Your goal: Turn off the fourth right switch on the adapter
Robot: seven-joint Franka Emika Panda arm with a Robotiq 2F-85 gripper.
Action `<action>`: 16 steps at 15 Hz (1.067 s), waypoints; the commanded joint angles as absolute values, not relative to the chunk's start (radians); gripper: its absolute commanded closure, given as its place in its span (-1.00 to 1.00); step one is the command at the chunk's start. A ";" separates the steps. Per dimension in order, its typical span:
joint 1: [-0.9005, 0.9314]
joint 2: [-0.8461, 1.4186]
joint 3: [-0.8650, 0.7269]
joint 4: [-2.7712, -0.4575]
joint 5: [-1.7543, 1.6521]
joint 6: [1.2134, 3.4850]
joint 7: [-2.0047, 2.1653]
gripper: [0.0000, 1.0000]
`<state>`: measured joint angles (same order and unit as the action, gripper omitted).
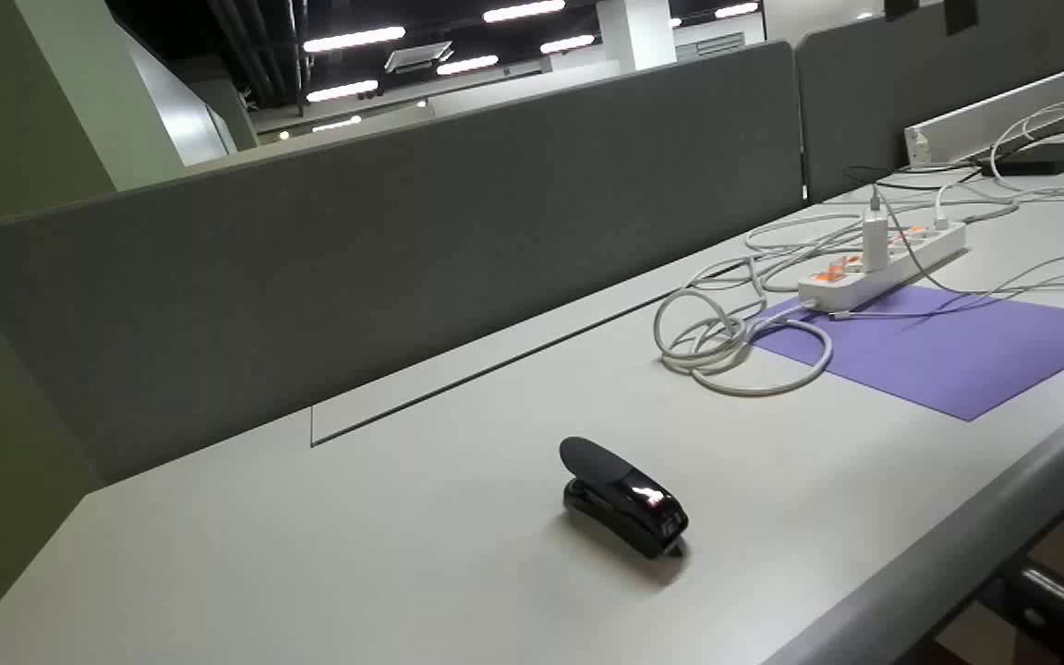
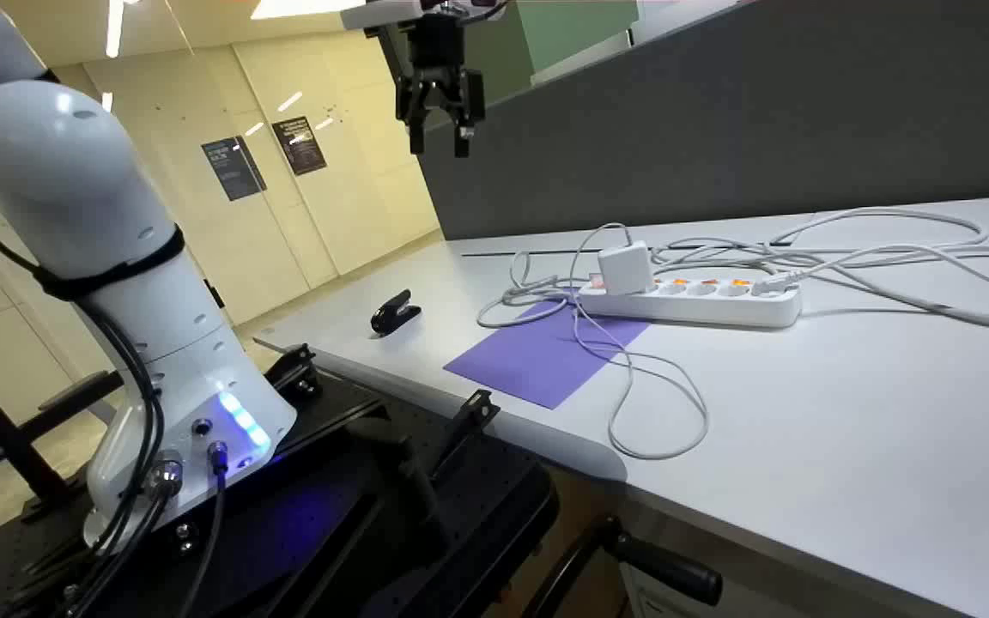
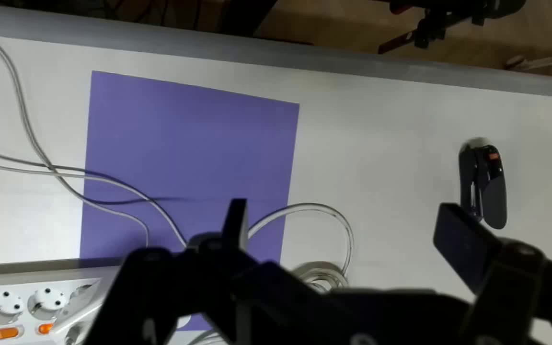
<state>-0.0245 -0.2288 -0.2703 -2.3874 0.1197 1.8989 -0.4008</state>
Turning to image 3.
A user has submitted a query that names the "purple paper sheet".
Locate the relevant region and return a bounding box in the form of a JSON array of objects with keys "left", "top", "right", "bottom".
[{"left": 79, "top": 70, "right": 300, "bottom": 332}]

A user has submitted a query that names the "coil of white cable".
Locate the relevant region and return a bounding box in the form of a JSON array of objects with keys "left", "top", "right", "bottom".
[{"left": 246, "top": 202, "right": 355, "bottom": 294}]

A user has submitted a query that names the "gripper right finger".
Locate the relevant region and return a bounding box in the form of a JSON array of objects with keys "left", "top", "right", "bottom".
[{"left": 433, "top": 203, "right": 552, "bottom": 345}]

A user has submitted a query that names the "black stapler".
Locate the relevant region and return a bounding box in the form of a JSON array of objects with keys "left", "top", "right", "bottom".
[{"left": 458, "top": 138, "right": 508, "bottom": 230}]

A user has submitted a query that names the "white power strip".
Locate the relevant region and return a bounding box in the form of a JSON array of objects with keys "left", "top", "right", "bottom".
[{"left": 0, "top": 258, "right": 128, "bottom": 345}]

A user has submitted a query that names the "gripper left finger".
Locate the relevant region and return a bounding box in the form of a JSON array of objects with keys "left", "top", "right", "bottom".
[{"left": 82, "top": 198, "right": 335, "bottom": 345}]

